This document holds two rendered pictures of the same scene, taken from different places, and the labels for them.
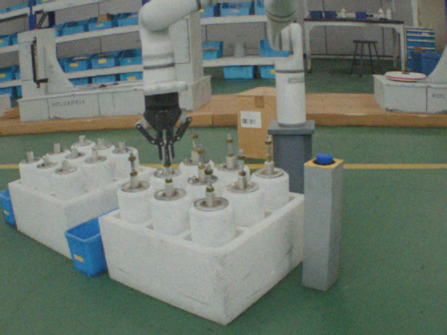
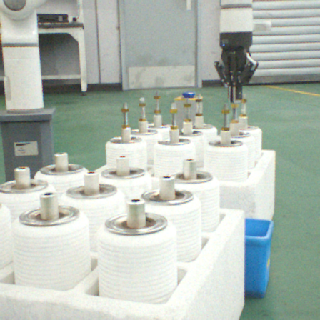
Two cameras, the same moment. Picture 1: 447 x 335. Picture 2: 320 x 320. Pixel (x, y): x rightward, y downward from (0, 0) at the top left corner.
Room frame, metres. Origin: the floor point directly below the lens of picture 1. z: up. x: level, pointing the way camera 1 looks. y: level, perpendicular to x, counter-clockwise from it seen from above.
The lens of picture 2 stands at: (1.57, 1.21, 0.45)
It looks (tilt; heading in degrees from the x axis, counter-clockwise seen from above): 12 degrees down; 251
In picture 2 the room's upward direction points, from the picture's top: 1 degrees counter-clockwise
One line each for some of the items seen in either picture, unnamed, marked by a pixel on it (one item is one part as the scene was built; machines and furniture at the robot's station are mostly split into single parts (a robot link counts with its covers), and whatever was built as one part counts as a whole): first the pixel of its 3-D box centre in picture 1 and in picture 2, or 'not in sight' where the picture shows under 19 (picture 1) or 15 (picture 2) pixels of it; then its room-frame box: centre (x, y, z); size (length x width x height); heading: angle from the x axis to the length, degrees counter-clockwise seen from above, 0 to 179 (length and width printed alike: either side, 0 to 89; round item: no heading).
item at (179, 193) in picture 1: (170, 195); (234, 135); (1.01, 0.12, 0.25); 0.08 x 0.08 x 0.01
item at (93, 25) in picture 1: (106, 22); not in sight; (6.24, 1.47, 0.90); 0.50 x 0.38 x 0.21; 169
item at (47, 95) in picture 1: (108, 62); not in sight; (3.45, 0.82, 0.45); 1.45 x 0.57 x 0.74; 78
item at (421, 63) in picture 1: (430, 67); not in sight; (5.05, -2.56, 0.19); 0.50 x 0.41 x 0.37; 173
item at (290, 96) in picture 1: (290, 98); (23, 80); (1.46, -0.23, 0.39); 0.09 x 0.09 x 0.17; 78
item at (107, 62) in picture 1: (109, 59); not in sight; (6.26, 1.46, 0.36); 0.50 x 0.38 x 0.21; 169
